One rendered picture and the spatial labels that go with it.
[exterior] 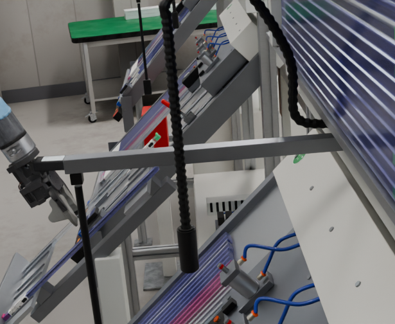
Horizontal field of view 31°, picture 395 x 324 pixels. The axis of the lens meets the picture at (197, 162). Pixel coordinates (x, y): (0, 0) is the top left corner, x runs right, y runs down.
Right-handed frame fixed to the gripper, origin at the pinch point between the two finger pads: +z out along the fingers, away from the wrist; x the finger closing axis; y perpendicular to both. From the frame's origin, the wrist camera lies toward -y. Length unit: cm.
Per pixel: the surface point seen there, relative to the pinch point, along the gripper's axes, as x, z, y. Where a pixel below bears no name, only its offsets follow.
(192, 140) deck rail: -17.0, 2.8, -32.1
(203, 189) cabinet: -71, 36, -18
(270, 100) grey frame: -14, 3, -55
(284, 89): -83, 23, -60
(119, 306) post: 13.9, 20.6, -0.1
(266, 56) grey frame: -14, -7, -60
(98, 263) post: 13.9, 8.2, -2.3
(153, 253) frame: -87, 55, 15
